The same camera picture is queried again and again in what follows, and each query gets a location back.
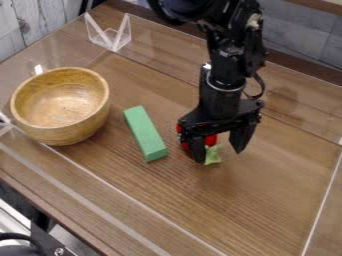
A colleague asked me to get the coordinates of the clear acrylic bracket left edge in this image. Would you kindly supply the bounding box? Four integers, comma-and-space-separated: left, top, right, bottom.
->
0, 112, 12, 137

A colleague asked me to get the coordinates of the black metal table frame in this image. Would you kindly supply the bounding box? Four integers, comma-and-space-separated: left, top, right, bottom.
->
0, 181, 80, 256

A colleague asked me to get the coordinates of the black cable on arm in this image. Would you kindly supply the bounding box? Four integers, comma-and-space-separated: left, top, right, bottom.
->
242, 73, 267, 101

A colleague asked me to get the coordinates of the green rectangular block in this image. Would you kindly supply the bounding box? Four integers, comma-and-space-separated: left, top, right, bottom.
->
123, 105, 168, 162

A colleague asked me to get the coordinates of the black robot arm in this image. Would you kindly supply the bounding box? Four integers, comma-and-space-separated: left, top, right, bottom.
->
147, 0, 267, 163

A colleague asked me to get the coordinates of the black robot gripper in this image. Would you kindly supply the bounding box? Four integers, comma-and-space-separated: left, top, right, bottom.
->
177, 67, 264, 164

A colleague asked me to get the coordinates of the red plush fruit green leaf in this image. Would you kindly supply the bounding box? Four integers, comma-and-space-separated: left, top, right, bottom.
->
176, 124, 220, 165

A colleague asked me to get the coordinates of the wooden bowl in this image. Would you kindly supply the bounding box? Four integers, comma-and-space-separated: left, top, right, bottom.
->
9, 67, 109, 146

